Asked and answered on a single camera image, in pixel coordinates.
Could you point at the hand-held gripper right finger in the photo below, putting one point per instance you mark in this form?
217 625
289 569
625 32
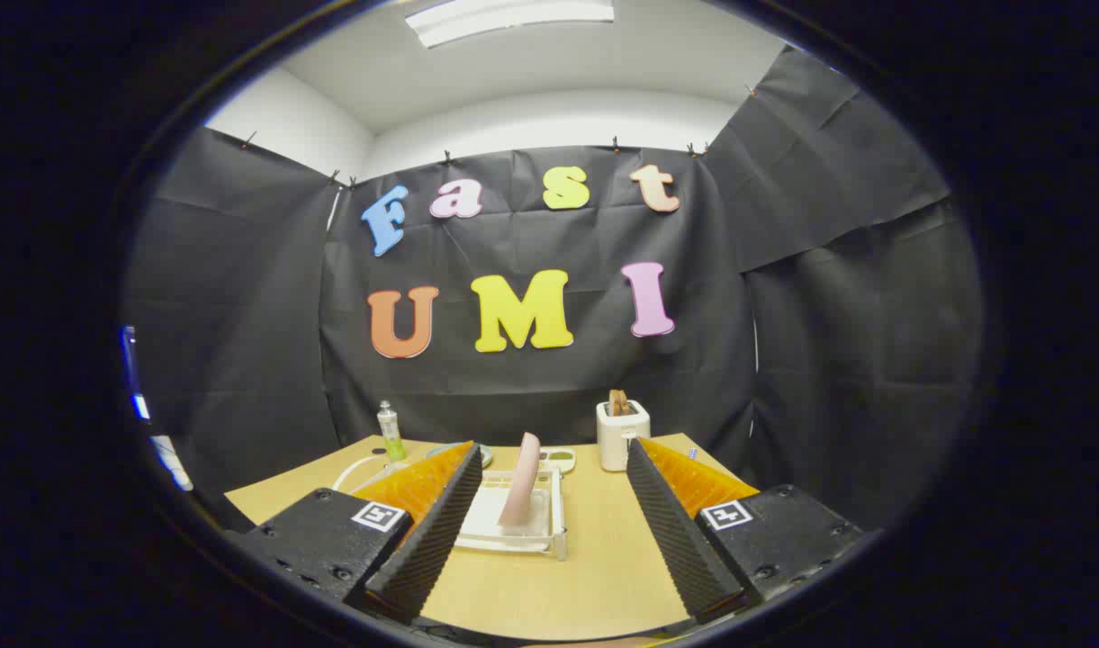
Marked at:
680 540

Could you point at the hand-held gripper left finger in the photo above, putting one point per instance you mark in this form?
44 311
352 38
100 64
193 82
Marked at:
432 540

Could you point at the pink plate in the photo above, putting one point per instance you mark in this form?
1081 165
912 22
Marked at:
520 481

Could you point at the small pale green dish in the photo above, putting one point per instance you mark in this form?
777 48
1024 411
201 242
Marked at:
486 455

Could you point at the clear bottle with green liquid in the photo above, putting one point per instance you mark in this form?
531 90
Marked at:
391 436

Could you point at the white toaster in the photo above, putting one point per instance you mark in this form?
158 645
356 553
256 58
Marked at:
617 441

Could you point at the white divided tray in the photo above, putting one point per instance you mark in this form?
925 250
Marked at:
560 459

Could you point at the brown bread slice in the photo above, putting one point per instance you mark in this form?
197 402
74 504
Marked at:
617 403

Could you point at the ceiling light panel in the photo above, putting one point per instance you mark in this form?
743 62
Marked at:
513 18

